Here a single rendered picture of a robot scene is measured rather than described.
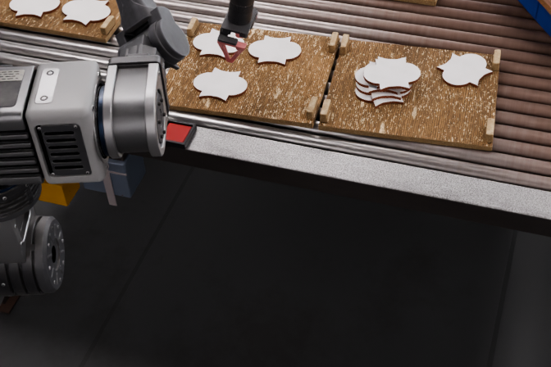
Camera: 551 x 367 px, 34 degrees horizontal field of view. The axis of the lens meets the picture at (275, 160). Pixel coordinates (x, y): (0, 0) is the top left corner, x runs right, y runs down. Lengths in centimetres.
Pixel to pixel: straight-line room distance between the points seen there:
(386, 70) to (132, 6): 84
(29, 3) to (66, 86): 130
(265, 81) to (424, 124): 42
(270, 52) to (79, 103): 107
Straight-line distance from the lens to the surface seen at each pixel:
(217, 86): 228
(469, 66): 235
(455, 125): 218
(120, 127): 139
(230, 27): 213
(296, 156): 212
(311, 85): 228
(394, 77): 223
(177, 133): 219
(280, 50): 238
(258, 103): 223
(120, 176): 231
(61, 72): 144
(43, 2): 269
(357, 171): 208
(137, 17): 160
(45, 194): 251
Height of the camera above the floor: 239
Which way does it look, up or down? 44 degrees down
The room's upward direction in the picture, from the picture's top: 3 degrees counter-clockwise
